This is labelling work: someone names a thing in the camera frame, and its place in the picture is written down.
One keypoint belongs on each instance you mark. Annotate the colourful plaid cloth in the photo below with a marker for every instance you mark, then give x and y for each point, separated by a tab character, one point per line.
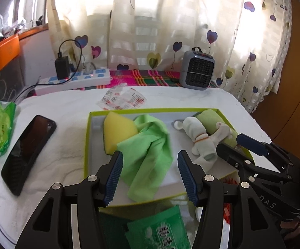
150	79

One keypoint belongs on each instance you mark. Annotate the black power adapter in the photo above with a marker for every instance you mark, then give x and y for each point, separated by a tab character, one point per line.
62	68

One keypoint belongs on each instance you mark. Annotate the white plug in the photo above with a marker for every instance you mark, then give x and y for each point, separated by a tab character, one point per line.
90	68

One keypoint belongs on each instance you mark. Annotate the green printed packet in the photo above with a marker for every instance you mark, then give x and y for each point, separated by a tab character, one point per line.
160	230

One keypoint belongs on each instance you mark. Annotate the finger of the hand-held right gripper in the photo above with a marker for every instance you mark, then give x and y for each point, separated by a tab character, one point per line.
251	144
230	154

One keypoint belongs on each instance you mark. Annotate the lime green box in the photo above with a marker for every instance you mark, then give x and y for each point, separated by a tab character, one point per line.
95	134

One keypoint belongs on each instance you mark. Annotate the green towel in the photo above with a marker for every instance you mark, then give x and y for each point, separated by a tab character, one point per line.
209	116

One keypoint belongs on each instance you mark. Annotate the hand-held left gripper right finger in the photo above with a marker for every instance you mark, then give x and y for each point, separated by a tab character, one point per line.
186	179

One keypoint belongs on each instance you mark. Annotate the yellow sponge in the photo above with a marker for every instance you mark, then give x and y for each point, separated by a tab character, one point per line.
116	132

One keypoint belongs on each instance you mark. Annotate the wooden wardrobe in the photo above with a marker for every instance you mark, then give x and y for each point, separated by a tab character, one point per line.
295	70

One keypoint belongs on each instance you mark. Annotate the heart print curtain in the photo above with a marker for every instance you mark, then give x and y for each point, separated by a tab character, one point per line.
152	18

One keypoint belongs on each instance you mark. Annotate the grey space heater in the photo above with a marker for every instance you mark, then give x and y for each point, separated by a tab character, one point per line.
196	70

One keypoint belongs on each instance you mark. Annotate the white and teal sock bundle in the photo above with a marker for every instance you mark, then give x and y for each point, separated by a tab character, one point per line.
199	140

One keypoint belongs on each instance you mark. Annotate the person's right hand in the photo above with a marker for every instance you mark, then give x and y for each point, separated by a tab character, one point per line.
294	228

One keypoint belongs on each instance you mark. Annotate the orange storage bin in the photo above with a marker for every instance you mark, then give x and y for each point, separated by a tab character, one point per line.
2	54

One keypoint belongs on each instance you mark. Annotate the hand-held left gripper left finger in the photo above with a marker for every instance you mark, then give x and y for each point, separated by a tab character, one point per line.
115	176

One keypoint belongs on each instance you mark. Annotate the white power strip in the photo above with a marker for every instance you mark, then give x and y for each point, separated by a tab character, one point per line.
98	75

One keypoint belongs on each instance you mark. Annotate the green wet wipes packet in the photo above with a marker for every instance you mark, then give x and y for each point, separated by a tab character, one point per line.
2	124

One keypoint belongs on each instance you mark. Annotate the black smartphone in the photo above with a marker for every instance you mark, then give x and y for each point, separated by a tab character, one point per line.
28	150

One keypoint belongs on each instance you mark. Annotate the clear red print plastic bag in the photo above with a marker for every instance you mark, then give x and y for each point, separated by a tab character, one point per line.
121	98

